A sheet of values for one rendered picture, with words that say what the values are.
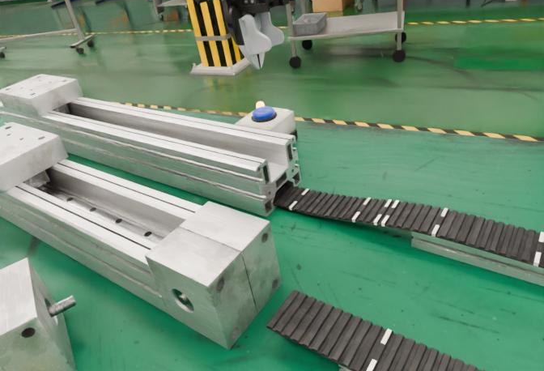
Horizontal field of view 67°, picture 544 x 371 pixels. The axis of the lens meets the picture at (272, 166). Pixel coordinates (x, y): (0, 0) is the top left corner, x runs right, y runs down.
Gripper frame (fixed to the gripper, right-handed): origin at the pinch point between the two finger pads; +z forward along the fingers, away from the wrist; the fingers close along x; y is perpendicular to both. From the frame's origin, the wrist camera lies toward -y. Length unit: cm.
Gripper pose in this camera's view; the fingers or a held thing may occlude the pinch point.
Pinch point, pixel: (253, 60)
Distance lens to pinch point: 71.6
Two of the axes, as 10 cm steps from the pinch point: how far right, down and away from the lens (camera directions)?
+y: 8.1, 1.9, -5.5
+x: 5.6, -5.0, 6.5
